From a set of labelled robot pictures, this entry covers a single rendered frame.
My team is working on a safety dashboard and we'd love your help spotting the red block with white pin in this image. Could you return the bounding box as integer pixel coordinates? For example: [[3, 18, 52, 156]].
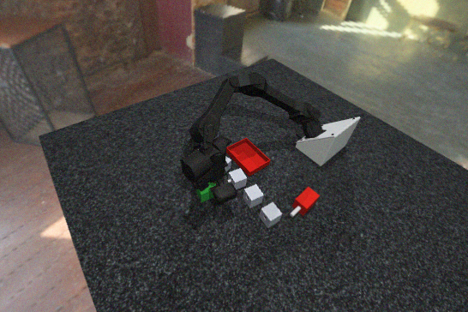
[[290, 187, 319, 217]]

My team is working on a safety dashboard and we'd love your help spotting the red tray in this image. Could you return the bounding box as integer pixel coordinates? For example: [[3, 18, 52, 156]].
[[226, 138, 271, 177]]

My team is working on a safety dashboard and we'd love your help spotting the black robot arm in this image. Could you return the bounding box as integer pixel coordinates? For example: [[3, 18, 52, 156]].
[[180, 72, 327, 191]]

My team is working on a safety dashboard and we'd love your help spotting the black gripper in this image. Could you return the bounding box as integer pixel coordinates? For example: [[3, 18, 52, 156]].
[[209, 161, 237, 204]]

